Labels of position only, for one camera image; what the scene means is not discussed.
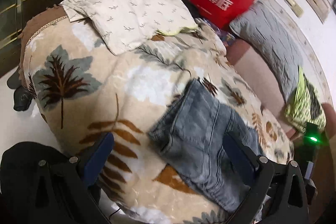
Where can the grey quilted pillow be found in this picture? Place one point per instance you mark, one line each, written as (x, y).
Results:
(260, 27)

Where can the black shoe on floor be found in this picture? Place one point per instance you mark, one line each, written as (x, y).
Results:
(22, 97)

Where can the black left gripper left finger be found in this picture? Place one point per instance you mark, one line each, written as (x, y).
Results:
(39, 184)

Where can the beige wall switch plate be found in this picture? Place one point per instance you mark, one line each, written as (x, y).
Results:
(298, 11)

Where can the green patterned folded cloth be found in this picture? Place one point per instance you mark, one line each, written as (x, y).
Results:
(304, 106)

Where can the grey blue denim pants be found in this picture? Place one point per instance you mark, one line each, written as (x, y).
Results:
(189, 137)

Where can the white patterned pillow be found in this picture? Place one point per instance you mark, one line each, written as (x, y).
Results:
(126, 24)

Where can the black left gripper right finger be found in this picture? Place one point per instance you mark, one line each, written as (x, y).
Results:
(283, 183)

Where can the colourful snack packet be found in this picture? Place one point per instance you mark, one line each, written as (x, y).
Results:
(226, 37)

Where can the leaf pattern beige blanket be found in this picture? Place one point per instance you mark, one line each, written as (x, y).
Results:
(83, 90)

